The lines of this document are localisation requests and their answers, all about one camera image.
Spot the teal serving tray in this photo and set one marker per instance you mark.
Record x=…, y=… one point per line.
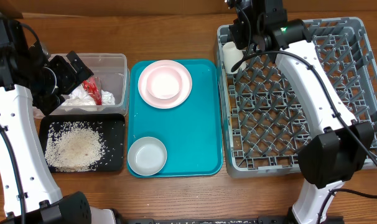
x=191, y=132

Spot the cream paper cup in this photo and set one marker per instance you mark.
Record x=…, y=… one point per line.
x=232, y=55

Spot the grey bowl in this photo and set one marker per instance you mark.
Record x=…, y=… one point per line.
x=147, y=156

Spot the pink plate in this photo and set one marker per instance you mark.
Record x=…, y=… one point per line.
x=184, y=93

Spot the red snack wrapper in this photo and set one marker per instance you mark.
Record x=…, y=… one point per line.
x=93, y=87

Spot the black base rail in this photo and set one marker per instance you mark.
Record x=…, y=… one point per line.
x=259, y=220

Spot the grey dishwasher rack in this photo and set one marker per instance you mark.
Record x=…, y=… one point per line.
x=268, y=124

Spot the black plastic tray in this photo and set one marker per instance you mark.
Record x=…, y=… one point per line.
x=112, y=126

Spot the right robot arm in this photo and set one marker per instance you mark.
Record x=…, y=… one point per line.
x=339, y=143

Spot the clear plastic bin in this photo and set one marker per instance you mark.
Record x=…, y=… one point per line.
x=113, y=73

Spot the pile of rice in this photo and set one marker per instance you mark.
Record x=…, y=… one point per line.
x=74, y=146

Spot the cardboard backdrop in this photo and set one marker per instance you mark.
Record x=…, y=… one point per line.
x=103, y=8

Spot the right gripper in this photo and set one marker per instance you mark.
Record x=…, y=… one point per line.
x=240, y=42

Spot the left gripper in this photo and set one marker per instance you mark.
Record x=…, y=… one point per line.
x=59, y=63

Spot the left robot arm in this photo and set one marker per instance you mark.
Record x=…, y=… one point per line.
x=29, y=79

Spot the pink small bowl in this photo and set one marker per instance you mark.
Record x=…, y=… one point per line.
x=164, y=83

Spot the white napkin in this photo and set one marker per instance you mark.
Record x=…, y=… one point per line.
x=80, y=97

